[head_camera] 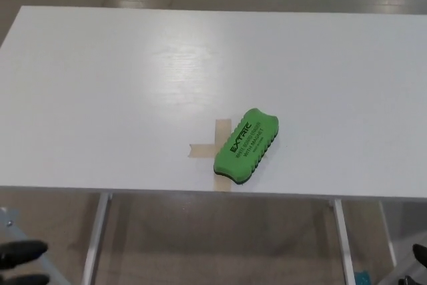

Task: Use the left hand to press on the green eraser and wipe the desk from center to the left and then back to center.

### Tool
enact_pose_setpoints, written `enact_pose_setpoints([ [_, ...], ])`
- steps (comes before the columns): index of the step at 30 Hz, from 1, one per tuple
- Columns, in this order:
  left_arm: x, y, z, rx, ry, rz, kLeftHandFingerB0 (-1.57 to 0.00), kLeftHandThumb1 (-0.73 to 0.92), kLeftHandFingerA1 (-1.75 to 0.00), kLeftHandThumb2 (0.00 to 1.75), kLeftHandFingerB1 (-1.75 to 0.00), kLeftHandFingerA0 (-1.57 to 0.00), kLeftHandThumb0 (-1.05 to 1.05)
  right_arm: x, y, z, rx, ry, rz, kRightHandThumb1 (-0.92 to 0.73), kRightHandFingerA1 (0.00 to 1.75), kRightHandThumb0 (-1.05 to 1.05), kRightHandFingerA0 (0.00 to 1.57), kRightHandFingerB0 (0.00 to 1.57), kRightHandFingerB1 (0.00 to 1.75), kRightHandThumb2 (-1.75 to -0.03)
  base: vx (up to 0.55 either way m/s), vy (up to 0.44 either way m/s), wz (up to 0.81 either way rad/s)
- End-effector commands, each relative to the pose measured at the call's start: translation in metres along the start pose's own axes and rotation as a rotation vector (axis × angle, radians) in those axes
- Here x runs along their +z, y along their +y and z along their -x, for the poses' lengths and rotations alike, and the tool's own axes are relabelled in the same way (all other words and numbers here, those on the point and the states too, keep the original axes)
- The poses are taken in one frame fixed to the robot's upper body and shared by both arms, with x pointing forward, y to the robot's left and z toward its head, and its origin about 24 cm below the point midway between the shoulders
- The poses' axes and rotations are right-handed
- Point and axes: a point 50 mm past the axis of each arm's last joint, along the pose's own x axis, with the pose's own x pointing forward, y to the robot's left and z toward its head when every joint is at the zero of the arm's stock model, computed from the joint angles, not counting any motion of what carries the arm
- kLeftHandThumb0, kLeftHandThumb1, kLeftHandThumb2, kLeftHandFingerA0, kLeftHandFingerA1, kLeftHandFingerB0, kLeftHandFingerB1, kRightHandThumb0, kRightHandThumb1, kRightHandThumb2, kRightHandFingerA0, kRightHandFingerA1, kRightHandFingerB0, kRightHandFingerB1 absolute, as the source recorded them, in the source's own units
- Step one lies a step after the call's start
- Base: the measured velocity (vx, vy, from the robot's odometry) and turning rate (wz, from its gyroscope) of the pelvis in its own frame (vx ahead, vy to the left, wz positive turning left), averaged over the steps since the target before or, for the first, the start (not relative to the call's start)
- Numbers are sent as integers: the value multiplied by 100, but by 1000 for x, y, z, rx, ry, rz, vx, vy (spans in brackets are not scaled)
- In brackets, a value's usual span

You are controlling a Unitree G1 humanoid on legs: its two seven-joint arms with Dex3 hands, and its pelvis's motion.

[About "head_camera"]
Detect green whiteboard eraser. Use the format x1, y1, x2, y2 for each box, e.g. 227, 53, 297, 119
211, 107, 280, 186

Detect blue-grey metal bracket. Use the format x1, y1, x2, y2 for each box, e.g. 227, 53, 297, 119
0, 206, 65, 285

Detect short beige tape strip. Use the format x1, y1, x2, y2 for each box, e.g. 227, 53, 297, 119
188, 143, 224, 160

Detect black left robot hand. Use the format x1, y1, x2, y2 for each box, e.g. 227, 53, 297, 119
0, 239, 51, 285

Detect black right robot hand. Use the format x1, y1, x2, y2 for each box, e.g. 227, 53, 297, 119
398, 243, 427, 285

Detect white metal table leg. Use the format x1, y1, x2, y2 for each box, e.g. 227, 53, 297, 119
378, 202, 398, 268
81, 192, 113, 285
333, 198, 356, 285

